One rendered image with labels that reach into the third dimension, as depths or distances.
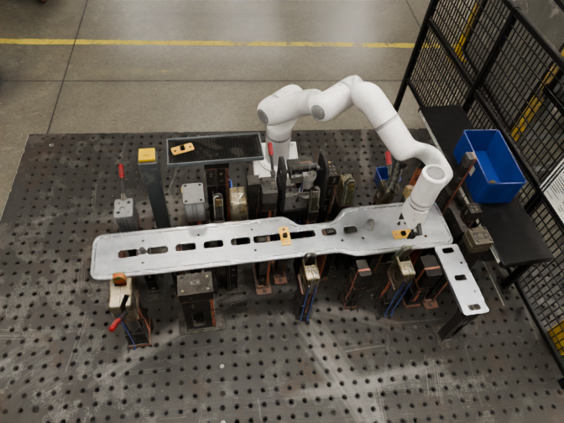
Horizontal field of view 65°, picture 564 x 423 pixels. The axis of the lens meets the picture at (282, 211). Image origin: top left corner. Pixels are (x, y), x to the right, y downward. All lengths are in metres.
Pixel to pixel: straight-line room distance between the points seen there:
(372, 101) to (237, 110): 2.30
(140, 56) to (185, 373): 3.13
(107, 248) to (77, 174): 0.75
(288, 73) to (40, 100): 2.04
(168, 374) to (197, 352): 0.13
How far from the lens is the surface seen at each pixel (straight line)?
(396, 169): 1.81
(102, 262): 1.72
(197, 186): 1.72
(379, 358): 1.89
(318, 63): 4.30
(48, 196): 2.38
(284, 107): 1.87
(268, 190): 1.74
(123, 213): 1.75
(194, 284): 1.58
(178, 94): 3.89
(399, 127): 1.54
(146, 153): 1.79
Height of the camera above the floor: 2.43
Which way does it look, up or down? 53 degrees down
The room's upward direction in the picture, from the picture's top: 7 degrees clockwise
